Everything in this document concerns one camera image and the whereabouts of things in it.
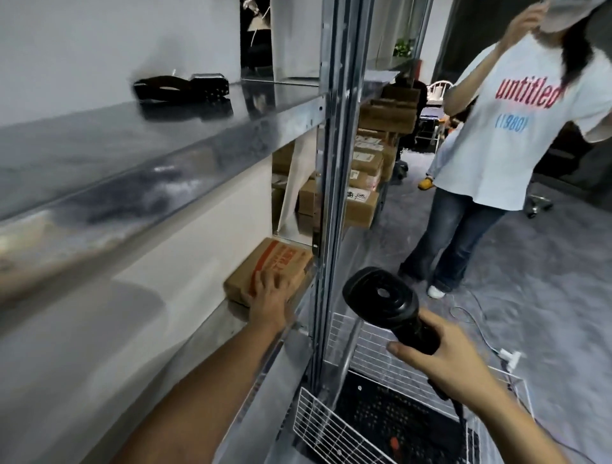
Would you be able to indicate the person's left hand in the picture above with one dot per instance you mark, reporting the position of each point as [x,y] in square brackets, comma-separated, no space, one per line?
[272,301]

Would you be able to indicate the person's right hand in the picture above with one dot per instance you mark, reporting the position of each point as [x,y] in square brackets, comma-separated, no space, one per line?
[454,368]

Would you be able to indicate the parcel with red print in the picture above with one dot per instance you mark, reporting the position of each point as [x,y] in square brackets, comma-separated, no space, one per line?
[282,258]

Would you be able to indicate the black barcode scanner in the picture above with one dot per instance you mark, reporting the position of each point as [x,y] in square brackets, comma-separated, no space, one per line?
[377,296]

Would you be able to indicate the stack of cardboard boxes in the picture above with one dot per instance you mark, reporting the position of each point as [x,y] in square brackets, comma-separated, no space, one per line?
[368,201]

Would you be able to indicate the person's left forearm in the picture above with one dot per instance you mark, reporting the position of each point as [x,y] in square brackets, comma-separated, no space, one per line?
[201,406]

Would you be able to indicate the metal shelving rack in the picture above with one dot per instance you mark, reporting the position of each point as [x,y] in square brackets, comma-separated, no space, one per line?
[143,143]

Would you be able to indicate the black object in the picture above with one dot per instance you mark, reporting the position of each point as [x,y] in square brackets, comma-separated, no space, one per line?
[177,88]

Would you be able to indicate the white floor plug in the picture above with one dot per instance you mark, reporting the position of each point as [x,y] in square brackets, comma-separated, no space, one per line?
[512,358]

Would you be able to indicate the black perforated panel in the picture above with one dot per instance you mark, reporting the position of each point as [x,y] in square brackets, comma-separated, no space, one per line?
[382,406]

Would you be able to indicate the black wheeled office chair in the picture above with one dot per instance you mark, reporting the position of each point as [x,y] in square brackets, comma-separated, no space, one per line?
[411,119]

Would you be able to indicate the white spindle back chair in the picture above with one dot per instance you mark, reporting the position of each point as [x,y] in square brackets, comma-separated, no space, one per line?
[440,91]

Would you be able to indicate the white glossy device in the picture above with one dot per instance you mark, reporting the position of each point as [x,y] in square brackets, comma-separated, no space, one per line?
[258,19]

